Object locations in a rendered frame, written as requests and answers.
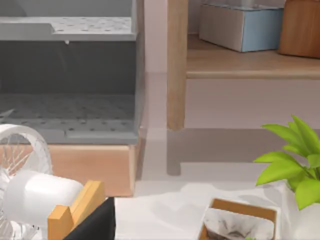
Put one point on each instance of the white plant pot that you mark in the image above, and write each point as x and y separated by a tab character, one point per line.
310	222

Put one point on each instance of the green leafy plant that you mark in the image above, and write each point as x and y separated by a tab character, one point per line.
282	167

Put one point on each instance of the wooden open shelf unit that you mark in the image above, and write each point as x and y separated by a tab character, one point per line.
177	75

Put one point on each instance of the round brown wooden container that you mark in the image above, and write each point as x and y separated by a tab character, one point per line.
300	30

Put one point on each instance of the yellow wooden stand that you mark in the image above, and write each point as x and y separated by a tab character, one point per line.
87	200

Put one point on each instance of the pale wooden drawer front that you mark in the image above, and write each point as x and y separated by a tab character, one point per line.
95	167

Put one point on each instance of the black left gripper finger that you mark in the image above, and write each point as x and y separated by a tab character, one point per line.
100	225

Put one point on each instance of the white desk fan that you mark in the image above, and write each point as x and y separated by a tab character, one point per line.
42	195

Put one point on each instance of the blue and white box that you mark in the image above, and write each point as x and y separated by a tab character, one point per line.
260	30

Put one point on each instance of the wooden framed box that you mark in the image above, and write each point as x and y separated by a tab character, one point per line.
245	207

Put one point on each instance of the grey pierced shelf tray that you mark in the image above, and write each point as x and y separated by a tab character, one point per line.
92	27

